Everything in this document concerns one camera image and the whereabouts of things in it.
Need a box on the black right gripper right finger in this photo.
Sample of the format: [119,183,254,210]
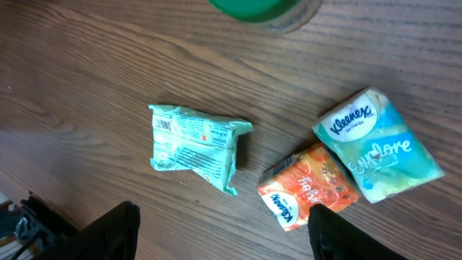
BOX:
[308,204,406,260]

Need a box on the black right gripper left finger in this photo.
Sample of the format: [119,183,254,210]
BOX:
[35,201,141,260]

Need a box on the orange tissue pack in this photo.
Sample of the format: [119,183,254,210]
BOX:
[256,143,360,231]

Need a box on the teal tissue pack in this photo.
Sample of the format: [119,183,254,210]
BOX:
[313,87,444,203]

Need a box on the teal wet wipes pack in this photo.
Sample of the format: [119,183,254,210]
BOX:
[149,105,253,196]

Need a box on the green lid white jar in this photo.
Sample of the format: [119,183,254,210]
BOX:
[209,0,323,34]

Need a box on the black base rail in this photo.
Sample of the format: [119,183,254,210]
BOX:
[1,192,79,260]

